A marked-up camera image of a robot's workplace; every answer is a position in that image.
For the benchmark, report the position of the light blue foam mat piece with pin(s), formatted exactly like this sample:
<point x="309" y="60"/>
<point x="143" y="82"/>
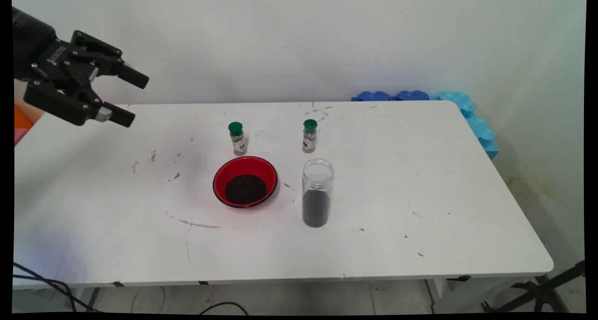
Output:
<point x="476" y="124"/>

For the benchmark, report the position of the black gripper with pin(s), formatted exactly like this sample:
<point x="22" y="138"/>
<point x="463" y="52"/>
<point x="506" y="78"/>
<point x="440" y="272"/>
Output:
<point x="32" y="44"/>

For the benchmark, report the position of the black tripod stand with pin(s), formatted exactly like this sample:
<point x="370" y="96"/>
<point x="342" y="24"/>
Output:
<point x="542" y="292"/>

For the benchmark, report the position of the white table leg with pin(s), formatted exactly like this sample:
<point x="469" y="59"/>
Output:
<point x="460" y="294"/>

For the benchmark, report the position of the green-capped spice bottle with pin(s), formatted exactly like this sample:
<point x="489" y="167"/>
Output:
<point x="309" y="138"/>
<point x="238" y="140"/>

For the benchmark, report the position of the pink block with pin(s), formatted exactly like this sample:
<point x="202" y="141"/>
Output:
<point x="19" y="135"/>

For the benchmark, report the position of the dark blue foam mat piece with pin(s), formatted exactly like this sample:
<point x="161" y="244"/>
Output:
<point x="412" y="96"/>
<point x="371" y="96"/>

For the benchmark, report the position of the red bowl with black seeds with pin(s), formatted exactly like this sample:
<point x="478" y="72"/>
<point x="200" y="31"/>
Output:
<point x="245" y="187"/>

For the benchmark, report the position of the clear jar with black seeds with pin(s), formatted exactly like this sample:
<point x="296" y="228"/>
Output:
<point x="317" y="203"/>

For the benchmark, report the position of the orange block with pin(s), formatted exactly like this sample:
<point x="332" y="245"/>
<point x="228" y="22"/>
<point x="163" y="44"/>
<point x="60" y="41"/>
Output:
<point x="21" y="119"/>

